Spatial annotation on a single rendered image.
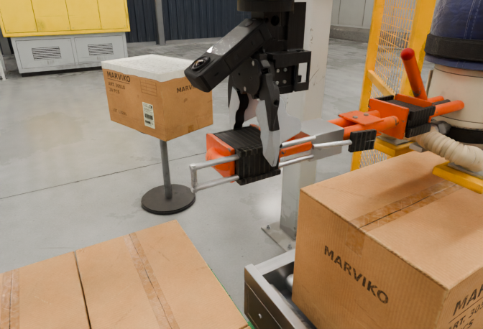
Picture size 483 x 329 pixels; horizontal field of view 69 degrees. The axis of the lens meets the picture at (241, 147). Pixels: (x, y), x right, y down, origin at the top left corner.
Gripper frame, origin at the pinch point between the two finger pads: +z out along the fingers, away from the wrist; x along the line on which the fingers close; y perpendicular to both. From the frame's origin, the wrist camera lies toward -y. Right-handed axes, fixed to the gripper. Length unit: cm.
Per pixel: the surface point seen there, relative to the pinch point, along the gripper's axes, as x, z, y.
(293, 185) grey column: 99, 83, 91
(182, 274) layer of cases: 49, 67, 4
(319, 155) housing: -2.5, 2.7, 11.3
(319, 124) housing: 0.8, -0.9, 13.8
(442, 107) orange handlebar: -1.5, 0.2, 43.9
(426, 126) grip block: -3.8, 2.1, 36.1
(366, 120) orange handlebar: -1.1, -0.7, 22.7
